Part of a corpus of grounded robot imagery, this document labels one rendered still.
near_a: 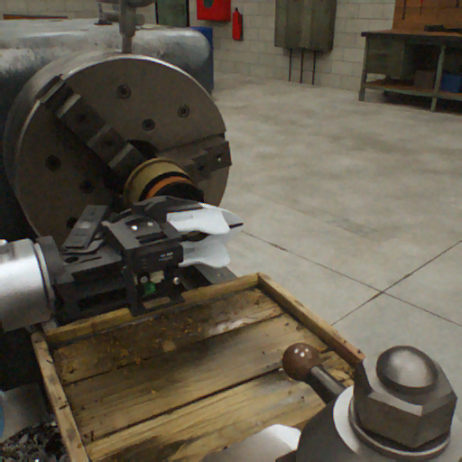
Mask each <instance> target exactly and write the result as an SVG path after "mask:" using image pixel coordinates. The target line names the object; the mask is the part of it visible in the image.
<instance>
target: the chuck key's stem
mask: <svg viewBox="0 0 462 462"><path fill-rule="evenodd" d="M119 34H120V35H121V36H122V43H121V53H123V54H132V37H133V36H134V35H135V34H136V24H135V7H132V6H129V5H128V4H127V0H119Z"/></svg>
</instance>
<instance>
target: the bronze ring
mask: <svg viewBox="0 0 462 462"><path fill-rule="evenodd" d="M160 196H171V197H177V198H181V199H189V200H194V201H197V202H200V203H205V200H204V197H203V194H202V193H201V190H200V189H198V188H197V186H196V184H195V182H194V181H193V179H192V178H191V177H190V176H189V174H188V172H187V171H185V170H184V167H183V166H182V165H180V164H179V163H178V162H176V161H174V160H171V159H166V158H158V159H153V160H149V161H147V162H144V163H143V164H140V165H139V166H137V167H136V168H135V169H134V171H133V172H132V174H131V175H129V177H128V178H127V180H126V183H125V187H124V195H123V199H124V204H125V209H131V208H132V202H139V201H144V200H147V199H150V198H155V197H160Z"/></svg>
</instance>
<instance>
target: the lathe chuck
mask: <svg viewBox="0 0 462 462"><path fill-rule="evenodd" d="M59 79H62V80H63V81H64V82H65V83H66V84H67V86H68V87H69V88H71V89H72V90H73V91H74V92H76V93H78V94H79V96H82V97H83V98H84V99H85V100H86V101H87V102H88V103H89V104H90V105H91V106H92V107H93V108H94V109H95V110H96V111H97V112H98V113H99V114H100V115H101V116H102V117H103V118H104V120H105V121H106V122H107V123H109V124H110V125H112V126H113V127H114V128H115V129H116V131H117V132H118V133H120V134H121V135H122V136H123V137H124V139H125V140H126V141H127V142H129V141H139V142H140V144H141V145H142V146H143V157H144V159H145V160H146V161H149V160H150V156H149V153H148V149H149V148H148V145H151V146H152V148H154V149H155V150H156V151H157V152H161V151H165V150H168V149H171V148H174V147H178V146H181V145H182V144H185V143H191V142H194V141H197V140H201V139H204V138H207V137H210V136H214V135H217V134H220V133H224V132H226V125H225V121H224V118H222V116H221V114H220V113H219V110H218V108H217V105H216V104H215V102H214V99H213V98H212V97H210V95H209V94H208V92H207V91H206V90H205V89H204V88H203V87H202V86H201V85H200V84H199V83H198V82H197V81H196V80H195V79H194V78H193V77H192V76H191V75H188V74H187V73H186V72H184V71H182V70H181V69H180V68H177V67H175V66H173V65H171V64H170V63H166V62H164V61H161V60H158V59H155V58H151V57H147V56H143V55H140V54H136V53H132V54H123V53H121V50H97V51H86V53H83V54H79V55H76V56H73V57H70V58H67V59H65V60H63V61H60V62H58V63H57V65H56V64H55V66H53V67H52V68H49V69H48V70H46V71H45V72H44V73H43V74H41V76H40V77H38V78H37V79H36V80H35V81H34V82H33V83H32V84H31V87H30V88H28V89H27V90H26V92H25V93H24V95H23V98H22V99H21V101H20V103H18V104H17V106H16V108H15V110H14V114H13V116H12V120H11V123H10V126H9V131H8V135H7V136H6V142H5V164H7V170H8V176H9V180H10V182H11V186H12V189H13V191H14V195H15V196H16V197H17V199H18V201H19V203H20V205H21V208H22V210H23V213H25V215H26V218H27V219H28V221H29V223H30V225H31V226H32V229H33V231H35V232H36V233H37V235H38V236H39V237H44V236H52V238H53V241H54V243H56V245H57V247H58V250H59V253H60V249H61V247H62V245H63V244H64V242H66V240H67V238H68V236H69V234H70V232H71V230H72V229H73V227H74V225H75V224H77V222H78V220H79V218H80V215H81V214H82V212H83V210H84V209H85V208H86V207H87V206H109V207H110V210H111V207H112V203H113V200H114V197H113V196H112V195H111V194H110V192H109V191H108V189H106V188H113V189H122V190H124V187H125V183H124V184H120V185H107V184H104V181H103V166H104V162H102V161H101V160H100V158H99V157H98V156H96V155H95V154H94V153H93V152H92V151H91V150H90V149H89V147H88V146H86V145H85V144H84V143H83V142H82V141H81V140H80V139H79V138H78V137H77V136H76V135H74V134H73V133H72V132H71V131H70V130H69V128H67V126H66V125H64V124H63V123H62V122H61V121H60V120H59V118H57V116H55V115H54V114H53V113H52V112H51V111H50V110H49V109H47V108H46V107H45V105H44V104H43V103H42V102H41V101H40V99H41V98H42V96H43V95H44V94H45V93H46V92H47V91H48V90H50V89H51V88H52V87H53V85H54V84H55V83H56V82H57V81H58V80H59ZM229 169H230V166H228V167H226V168H225V169H222V170H219V171H214V172H211V173H212V178H211V179H207V180H205V181H202V182H200V183H198V184H199V189H200V190H201V193H202V194H203V197H204V200H205V205H209V206H213V207H216V208H218V207H219V205H220V201H221V199H222V197H224V195H225V191H226V185H227V182H228V175H229Z"/></svg>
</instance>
